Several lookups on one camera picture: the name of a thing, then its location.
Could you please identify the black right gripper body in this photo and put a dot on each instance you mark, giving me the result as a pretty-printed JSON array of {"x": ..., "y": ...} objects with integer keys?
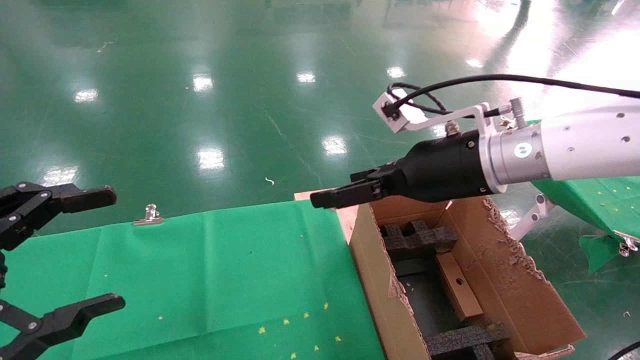
[{"x": 440, "y": 165}]

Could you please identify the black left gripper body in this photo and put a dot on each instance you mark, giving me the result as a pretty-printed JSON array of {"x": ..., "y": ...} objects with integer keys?
[{"x": 2, "y": 272}]

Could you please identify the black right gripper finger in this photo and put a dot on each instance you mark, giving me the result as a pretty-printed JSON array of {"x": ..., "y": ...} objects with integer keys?
[
  {"x": 345, "y": 196},
  {"x": 367, "y": 175}
]

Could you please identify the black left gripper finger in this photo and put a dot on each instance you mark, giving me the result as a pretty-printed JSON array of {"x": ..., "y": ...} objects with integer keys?
[
  {"x": 85, "y": 199},
  {"x": 75, "y": 315}
]

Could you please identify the small brown cardboard box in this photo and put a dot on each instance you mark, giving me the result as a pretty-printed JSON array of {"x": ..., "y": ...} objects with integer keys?
[{"x": 457, "y": 285}]

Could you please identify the black foam carton base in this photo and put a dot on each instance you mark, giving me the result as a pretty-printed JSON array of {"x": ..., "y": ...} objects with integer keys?
[{"x": 425, "y": 300}]

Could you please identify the large open cardboard carton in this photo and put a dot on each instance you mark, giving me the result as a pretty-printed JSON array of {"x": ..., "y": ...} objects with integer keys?
[{"x": 525, "y": 300}]

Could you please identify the silver binder clip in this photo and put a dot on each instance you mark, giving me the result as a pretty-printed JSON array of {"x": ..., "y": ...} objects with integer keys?
[
  {"x": 506, "y": 123},
  {"x": 148, "y": 216},
  {"x": 627, "y": 245}
]

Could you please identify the cross-shaped black foam insert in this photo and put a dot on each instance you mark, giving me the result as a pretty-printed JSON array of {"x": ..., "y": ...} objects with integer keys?
[{"x": 415, "y": 242}]

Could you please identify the white table leg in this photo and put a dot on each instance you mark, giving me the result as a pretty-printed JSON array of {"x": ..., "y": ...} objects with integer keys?
[{"x": 532, "y": 217}]

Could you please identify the large green tablecloth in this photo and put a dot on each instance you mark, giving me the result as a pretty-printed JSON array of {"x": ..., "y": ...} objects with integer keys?
[{"x": 175, "y": 270}]

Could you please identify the green tablecloth with crumbs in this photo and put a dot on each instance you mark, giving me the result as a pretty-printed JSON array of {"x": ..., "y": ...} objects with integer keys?
[{"x": 610, "y": 205}]

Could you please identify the straight black foam insert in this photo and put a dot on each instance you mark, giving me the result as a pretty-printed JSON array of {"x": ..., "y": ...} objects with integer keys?
[{"x": 460, "y": 340}]

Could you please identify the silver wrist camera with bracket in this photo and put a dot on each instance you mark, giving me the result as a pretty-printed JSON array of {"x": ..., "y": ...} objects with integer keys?
[{"x": 400, "y": 112}]

